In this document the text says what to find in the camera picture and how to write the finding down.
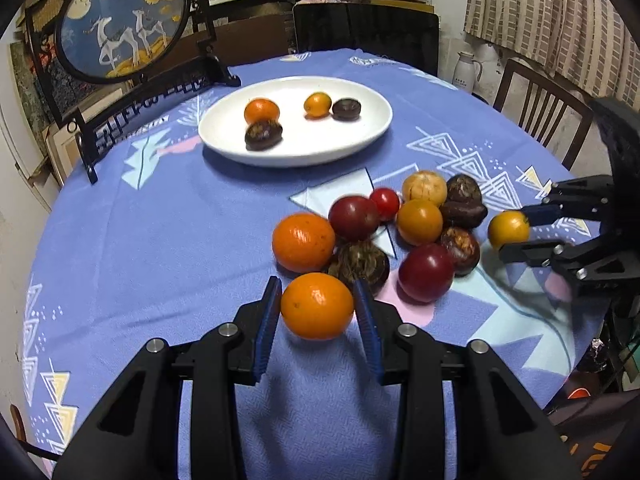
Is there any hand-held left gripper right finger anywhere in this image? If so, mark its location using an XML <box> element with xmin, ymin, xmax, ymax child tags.
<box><xmin>352</xmin><ymin>280</ymin><xmax>583</xmax><ymax>480</ymax></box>

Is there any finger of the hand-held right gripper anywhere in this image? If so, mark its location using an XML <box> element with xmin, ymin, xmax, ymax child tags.
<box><xmin>520</xmin><ymin>175</ymin><xmax>614</xmax><ymax>228</ymax></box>
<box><xmin>498</xmin><ymin>232</ymin><xmax>640</xmax><ymax>303</ymax></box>

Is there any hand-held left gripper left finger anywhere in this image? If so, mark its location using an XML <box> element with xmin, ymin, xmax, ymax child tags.
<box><xmin>52</xmin><ymin>276</ymin><xmax>283</xmax><ymax>480</ymax></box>

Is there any small yellow-orange fruit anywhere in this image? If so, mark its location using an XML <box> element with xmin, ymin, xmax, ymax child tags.
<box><xmin>303</xmin><ymin>91</ymin><xmax>333</xmax><ymax>117</ymax></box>
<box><xmin>396</xmin><ymin>199</ymin><xmax>444</xmax><ymax>246</ymax></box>
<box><xmin>487</xmin><ymin>211</ymin><xmax>531</xmax><ymax>251</ymax></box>

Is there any orange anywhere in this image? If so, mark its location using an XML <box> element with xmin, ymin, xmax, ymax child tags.
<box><xmin>280</xmin><ymin>272</ymin><xmax>355</xmax><ymax>341</ymax></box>
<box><xmin>244</xmin><ymin>98</ymin><xmax>280</xmax><ymax>126</ymax></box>
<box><xmin>271</xmin><ymin>212</ymin><xmax>336</xmax><ymax>273</ymax></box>

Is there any dark water chestnut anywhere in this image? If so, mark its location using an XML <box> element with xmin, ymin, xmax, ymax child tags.
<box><xmin>440</xmin><ymin>201</ymin><xmax>488</xmax><ymax>229</ymax></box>
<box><xmin>440</xmin><ymin>226</ymin><xmax>481</xmax><ymax>277</ymax></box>
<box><xmin>244</xmin><ymin>120</ymin><xmax>284</xmax><ymax>152</ymax></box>
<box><xmin>445</xmin><ymin>174</ymin><xmax>483</xmax><ymax>206</ymax></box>
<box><xmin>331</xmin><ymin>98</ymin><xmax>363</xmax><ymax>121</ymax></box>

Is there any dark red plum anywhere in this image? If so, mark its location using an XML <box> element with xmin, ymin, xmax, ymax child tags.
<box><xmin>398</xmin><ymin>243</ymin><xmax>455</xmax><ymax>304</ymax></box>
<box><xmin>328</xmin><ymin>196</ymin><xmax>380</xmax><ymax>242</ymax></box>

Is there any tan round fruit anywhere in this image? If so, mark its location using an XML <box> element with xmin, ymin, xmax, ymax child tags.
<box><xmin>402</xmin><ymin>171</ymin><xmax>448</xmax><ymax>207</ymax></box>

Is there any red cherry tomato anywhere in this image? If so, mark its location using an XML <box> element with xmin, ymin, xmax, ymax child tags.
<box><xmin>370</xmin><ymin>187</ymin><xmax>401</xmax><ymax>222</ymax></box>

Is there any white oval plate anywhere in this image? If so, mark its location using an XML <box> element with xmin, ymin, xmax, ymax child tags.
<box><xmin>198</xmin><ymin>76</ymin><xmax>393</xmax><ymax>168</ymax></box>

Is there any dark brown passion fruit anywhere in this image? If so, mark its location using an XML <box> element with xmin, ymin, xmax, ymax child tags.
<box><xmin>327</xmin><ymin>241</ymin><xmax>391</xmax><ymax>297</ymax></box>

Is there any brown wooden slatted chair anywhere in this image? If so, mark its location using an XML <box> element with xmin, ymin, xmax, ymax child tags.
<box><xmin>492</xmin><ymin>58</ymin><xmax>594</xmax><ymax>171</ymax></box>

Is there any white thermos jug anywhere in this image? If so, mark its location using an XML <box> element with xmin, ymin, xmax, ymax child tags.
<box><xmin>452</xmin><ymin>51</ymin><xmax>483</xmax><ymax>93</ymax></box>

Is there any checked beige curtain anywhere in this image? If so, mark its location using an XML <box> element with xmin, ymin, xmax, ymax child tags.
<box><xmin>464</xmin><ymin>0</ymin><xmax>640</xmax><ymax>106</ymax></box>

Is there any dark bag with orange print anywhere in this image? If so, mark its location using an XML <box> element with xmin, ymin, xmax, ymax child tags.
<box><xmin>545</xmin><ymin>390</ymin><xmax>640</xmax><ymax>480</ymax></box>

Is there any black chair back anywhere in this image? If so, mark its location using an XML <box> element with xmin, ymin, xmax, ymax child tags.
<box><xmin>292</xmin><ymin>2</ymin><xmax>441</xmax><ymax>78</ymax></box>

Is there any brown wooden chair part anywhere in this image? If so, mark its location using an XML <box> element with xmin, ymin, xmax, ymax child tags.
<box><xmin>10</xmin><ymin>405</ymin><xmax>32</xmax><ymax>445</ymax></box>

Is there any framed patterned picture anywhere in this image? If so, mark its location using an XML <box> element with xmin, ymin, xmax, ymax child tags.
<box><xmin>10</xmin><ymin>42</ymin><xmax>57</xmax><ymax>136</ymax></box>

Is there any round deer painting screen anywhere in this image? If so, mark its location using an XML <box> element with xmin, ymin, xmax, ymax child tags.
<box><xmin>25</xmin><ymin>0</ymin><xmax>242</xmax><ymax>184</ymax></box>

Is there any pale wooden frame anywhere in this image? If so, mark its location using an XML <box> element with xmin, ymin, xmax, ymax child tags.
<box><xmin>42</xmin><ymin>87</ymin><xmax>132</xmax><ymax>181</ymax></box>

